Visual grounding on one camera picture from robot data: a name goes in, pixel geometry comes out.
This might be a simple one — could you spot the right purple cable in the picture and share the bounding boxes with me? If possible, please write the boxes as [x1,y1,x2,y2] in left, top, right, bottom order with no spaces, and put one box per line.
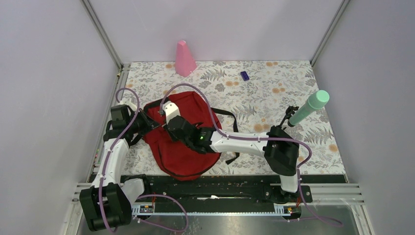
[158,83,344,228]

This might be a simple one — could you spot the mint green bottle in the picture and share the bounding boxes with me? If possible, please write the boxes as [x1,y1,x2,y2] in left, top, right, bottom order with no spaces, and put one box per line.
[288,90,330,127]

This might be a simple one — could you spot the pink cone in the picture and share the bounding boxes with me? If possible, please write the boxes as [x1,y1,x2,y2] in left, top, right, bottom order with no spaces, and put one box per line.
[175,40,197,77]

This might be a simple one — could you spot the small purple eraser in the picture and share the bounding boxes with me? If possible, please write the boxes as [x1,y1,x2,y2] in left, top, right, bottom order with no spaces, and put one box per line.
[240,71,250,81]

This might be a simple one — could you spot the red student backpack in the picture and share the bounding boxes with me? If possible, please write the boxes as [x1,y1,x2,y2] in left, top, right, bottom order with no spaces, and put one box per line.
[143,92,221,181]

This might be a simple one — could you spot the slotted cable duct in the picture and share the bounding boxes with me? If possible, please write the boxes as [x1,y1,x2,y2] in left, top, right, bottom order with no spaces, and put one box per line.
[131,203,301,216]

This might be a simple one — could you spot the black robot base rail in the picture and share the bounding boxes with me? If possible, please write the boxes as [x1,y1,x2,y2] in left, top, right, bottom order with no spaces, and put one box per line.
[121,174,299,216]

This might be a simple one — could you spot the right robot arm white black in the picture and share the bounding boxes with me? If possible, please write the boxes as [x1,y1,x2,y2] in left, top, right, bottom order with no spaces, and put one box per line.
[166,116,300,202]

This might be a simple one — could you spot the floral table mat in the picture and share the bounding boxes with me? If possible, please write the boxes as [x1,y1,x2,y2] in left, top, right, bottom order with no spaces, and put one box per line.
[119,60,346,175]

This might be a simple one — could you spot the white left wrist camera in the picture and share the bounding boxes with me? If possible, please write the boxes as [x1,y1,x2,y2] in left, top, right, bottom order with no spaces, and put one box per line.
[119,98,138,112]

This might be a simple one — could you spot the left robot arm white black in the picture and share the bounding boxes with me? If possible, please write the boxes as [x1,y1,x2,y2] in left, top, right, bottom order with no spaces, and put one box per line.
[79,104,159,232]

